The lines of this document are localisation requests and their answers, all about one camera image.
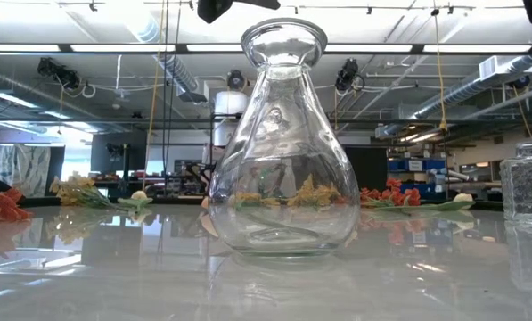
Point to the silver spiral air duct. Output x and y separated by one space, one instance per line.
448 100
178 73

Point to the orange tulips bunch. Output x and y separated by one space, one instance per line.
5 207

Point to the long LED light bar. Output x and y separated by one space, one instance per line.
368 47

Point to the peach artificial tulip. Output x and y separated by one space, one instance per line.
204 203
138 195
464 197

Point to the dark wall panel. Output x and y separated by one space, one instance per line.
136 151

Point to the small textured glass vase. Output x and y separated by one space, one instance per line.
526 187

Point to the large round glass vase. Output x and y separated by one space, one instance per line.
283 134

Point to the patterned white curtain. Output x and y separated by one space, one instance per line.
25 169

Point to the black aluminium table frame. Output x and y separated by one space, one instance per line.
488 206

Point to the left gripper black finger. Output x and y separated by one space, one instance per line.
261 3

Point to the red artificial flower bunch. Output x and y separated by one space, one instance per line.
397 196

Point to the black cabinet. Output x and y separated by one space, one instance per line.
368 169

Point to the white cylindrical tank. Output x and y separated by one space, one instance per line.
230 104

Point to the blue storage bin shelf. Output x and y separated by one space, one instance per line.
399 165

